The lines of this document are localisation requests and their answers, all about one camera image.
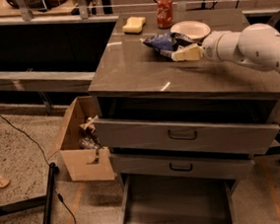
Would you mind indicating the yellow sponge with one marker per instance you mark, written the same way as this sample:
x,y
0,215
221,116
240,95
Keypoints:
x,y
134,25

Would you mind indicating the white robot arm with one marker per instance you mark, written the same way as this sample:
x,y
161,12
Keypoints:
x,y
257,46

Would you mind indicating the white bowl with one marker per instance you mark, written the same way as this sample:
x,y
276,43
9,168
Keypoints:
x,y
194,30

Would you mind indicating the red soda can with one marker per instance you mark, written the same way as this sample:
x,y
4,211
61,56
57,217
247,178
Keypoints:
x,y
164,13

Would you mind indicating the crumpled wrappers in box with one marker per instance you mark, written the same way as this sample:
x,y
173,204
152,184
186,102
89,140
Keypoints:
x,y
89,138

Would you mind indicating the blue chip bag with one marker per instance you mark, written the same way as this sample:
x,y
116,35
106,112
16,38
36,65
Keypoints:
x,y
168,43

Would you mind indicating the grey drawer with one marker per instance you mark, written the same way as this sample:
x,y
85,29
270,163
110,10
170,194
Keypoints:
x,y
181,167
173,200
186,136

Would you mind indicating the grey drawer cabinet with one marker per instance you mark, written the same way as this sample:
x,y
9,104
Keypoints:
x,y
135,83

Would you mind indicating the black table leg base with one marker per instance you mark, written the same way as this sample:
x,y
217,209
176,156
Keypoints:
x,y
44,201

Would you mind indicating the top grey drawer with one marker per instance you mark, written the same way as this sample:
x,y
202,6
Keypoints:
x,y
186,136

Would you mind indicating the bottom grey drawer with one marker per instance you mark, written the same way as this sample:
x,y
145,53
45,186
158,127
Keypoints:
x,y
173,200

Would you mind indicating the cardboard box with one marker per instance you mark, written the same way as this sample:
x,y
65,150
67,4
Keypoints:
x,y
82,164

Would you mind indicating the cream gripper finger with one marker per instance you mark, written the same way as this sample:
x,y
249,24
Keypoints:
x,y
193,52

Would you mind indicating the middle grey drawer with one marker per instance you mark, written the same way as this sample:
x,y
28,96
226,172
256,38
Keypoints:
x,y
181,167

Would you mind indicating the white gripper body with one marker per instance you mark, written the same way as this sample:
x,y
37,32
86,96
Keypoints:
x,y
210,48

